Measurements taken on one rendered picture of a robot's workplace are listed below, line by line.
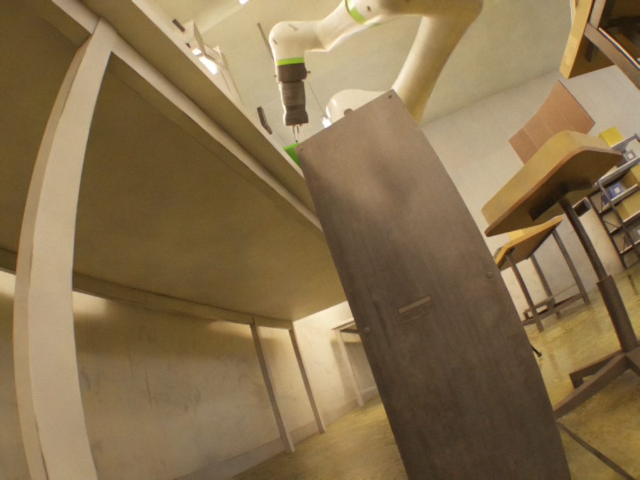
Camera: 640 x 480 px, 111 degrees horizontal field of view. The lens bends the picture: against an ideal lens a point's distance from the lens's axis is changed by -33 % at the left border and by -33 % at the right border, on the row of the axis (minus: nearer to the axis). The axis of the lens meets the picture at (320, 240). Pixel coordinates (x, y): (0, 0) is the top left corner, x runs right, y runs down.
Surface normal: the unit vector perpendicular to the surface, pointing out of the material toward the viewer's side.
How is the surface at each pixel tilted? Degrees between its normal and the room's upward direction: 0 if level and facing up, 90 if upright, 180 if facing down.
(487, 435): 90
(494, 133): 90
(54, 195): 90
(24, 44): 180
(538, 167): 90
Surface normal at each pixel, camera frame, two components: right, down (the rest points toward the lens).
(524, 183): -0.93, 0.15
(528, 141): -0.82, 0.00
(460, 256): -0.47, -0.25
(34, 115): 0.29, 0.86
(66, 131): 0.88, -0.41
